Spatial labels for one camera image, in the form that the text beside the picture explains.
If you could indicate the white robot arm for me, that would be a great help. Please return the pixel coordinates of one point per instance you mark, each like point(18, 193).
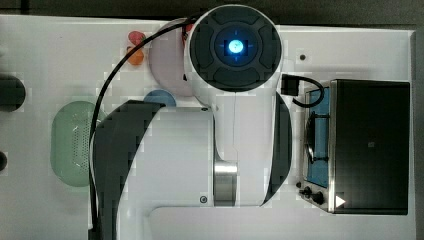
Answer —
point(231, 149)

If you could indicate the blue bowl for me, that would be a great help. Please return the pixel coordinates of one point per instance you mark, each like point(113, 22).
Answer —
point(160, 96)

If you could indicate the grey round plate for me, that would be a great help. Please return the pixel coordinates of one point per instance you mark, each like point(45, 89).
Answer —
point(166, 62)

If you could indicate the red ketchup bottle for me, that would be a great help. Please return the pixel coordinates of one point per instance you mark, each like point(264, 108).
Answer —
point(185, 32)

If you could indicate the orange fruit toy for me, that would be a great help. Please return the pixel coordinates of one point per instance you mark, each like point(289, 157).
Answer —
point(136, 58)

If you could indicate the red strawberry toy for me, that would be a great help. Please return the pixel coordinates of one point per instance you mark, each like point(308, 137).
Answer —
point(136, 37)

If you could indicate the green oval colander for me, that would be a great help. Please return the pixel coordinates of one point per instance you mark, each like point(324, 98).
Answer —
point(70, 135)

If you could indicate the black toaster oven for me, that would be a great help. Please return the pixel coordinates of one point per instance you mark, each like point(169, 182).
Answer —
point(357, 147)

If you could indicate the black cylinder container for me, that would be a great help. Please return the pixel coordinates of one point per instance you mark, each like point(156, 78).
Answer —
point(12, 93)

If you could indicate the small black object left edge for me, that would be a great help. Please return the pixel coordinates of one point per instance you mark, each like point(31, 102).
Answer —
point(3, 161)

